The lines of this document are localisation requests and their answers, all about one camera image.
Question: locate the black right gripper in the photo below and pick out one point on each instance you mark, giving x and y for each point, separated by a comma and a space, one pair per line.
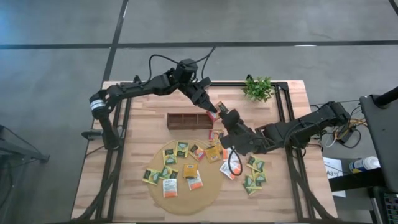
242, 140

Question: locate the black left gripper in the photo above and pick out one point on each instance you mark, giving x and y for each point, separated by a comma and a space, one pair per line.
193, 88

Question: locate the white orange Tazo tea packet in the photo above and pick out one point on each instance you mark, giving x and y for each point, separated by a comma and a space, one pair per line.
170, 187
226, 154
225, 169
195, 183

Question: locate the green yellow tea packet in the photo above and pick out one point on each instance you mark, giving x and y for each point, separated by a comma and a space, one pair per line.
249, 185
168, 173
151, 176
182, 149
260, 177
255, 163

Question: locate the yellow black tea packets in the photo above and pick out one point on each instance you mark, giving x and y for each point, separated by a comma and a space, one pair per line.
169, 156

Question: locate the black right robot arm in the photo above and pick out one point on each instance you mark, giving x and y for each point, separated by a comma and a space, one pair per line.
298, 127

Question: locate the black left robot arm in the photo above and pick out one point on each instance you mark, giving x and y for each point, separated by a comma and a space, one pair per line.
136, 88

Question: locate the brown wooden organizer box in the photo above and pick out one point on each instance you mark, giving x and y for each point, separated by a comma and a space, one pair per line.
186, 127

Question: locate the green plant in white pot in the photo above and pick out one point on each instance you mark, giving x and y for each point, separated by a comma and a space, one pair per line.
258, 89

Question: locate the round woven straw placemat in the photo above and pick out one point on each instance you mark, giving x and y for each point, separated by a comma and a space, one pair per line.
189, 202

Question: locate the white paper sheet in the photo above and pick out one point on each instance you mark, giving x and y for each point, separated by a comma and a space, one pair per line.
332, 164

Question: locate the black power adapter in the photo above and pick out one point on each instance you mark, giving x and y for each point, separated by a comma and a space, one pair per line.
345, 134

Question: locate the black shelf bar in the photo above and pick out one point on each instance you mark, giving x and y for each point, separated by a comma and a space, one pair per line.
354, 182

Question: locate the white spray can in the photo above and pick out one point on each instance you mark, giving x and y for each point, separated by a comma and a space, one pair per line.
367, 163

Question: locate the dark grey flat panel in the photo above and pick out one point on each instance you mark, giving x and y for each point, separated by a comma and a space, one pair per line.
387, 140

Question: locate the black pole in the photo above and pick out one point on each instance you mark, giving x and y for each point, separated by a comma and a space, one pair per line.
387, 97

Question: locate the dark metal cart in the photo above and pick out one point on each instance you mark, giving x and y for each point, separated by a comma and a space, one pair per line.
31, 155

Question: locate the black mesh crate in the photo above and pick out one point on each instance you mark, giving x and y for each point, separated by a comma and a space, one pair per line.
391, 208

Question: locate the black metal table frame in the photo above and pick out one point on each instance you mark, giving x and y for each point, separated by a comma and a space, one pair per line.
233, 84

